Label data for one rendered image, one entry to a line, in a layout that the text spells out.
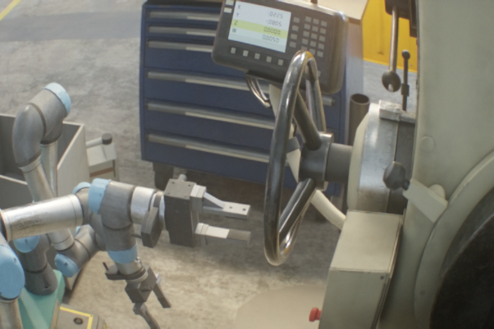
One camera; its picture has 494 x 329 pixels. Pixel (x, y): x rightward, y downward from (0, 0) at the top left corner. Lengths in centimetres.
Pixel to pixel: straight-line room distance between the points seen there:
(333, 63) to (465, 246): 102
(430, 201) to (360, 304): 21
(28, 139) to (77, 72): 260
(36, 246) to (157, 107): 124
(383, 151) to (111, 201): 57
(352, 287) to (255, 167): 212
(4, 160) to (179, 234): 179
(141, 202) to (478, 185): 76
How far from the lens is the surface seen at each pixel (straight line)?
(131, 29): 502
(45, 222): 182
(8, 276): 162
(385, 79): 132
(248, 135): 332
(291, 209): 150
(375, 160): 144
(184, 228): 172
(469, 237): 122
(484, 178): 124
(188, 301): 313
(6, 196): 293
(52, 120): 210
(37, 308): 238
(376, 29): 425
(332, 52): 212
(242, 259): 332
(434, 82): 118
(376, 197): 145
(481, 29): 114
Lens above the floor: 218
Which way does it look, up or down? 35 degrees down
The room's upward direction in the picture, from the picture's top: straight up
